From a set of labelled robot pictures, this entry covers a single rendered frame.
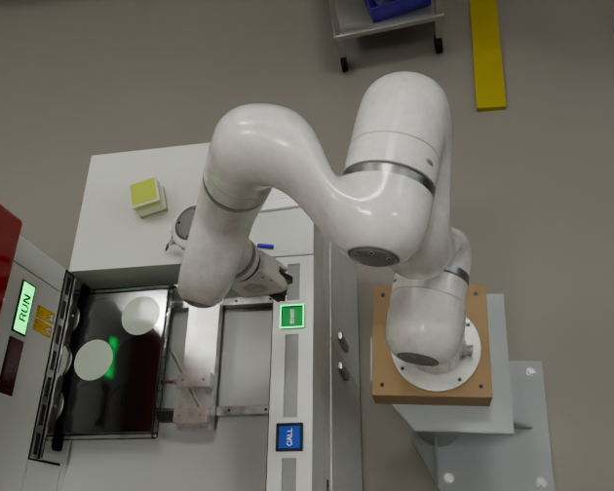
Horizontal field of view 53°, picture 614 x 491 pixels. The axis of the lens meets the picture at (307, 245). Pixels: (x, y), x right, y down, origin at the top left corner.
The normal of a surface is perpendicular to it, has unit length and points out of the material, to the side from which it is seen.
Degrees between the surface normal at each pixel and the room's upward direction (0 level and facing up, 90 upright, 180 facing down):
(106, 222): 0
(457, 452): 0
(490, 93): 0
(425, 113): 36
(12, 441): 90
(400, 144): 14
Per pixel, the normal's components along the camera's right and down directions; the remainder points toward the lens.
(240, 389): -0.19, -0.43
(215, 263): 0.07, 0.40
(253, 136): -0.36, 0.10
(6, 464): 0.98, -0.07
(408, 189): 0.35, -0.26
